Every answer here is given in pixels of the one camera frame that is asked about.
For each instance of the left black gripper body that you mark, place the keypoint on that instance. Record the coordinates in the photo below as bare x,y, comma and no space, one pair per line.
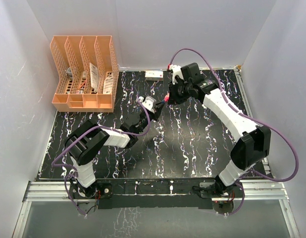
151,116

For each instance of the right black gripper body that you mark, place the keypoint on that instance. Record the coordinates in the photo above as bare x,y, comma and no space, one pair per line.
180,92

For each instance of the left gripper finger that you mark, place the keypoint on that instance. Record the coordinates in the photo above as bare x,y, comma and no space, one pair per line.
157,115
159,106

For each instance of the red strap keychain with ring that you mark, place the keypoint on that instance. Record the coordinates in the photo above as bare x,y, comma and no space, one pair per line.
166,98

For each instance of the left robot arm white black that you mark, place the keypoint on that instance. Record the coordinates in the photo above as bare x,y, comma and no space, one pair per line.
88,139

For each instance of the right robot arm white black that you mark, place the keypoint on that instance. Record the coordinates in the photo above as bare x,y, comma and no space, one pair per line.
252,141

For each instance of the small white red box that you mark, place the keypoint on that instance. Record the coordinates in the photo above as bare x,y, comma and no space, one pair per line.
154,75

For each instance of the white labelled packet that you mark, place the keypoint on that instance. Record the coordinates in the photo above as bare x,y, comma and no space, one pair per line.
108,84

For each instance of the white paper packet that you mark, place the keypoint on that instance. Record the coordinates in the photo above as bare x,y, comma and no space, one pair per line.
94,75

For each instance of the orange plastic file organizer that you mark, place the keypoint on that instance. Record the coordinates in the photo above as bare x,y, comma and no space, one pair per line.
74,93

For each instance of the round metal object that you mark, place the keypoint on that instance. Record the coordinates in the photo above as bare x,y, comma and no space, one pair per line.
68,71

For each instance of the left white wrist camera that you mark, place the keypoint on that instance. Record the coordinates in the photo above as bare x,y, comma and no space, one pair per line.
148,102

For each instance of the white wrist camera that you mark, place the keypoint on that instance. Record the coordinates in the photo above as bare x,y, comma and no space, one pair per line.
176,72
148,102

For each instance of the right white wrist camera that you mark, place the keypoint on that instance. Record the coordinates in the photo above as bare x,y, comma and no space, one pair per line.
176,72

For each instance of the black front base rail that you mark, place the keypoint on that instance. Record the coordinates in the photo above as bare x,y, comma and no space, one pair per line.
152,193

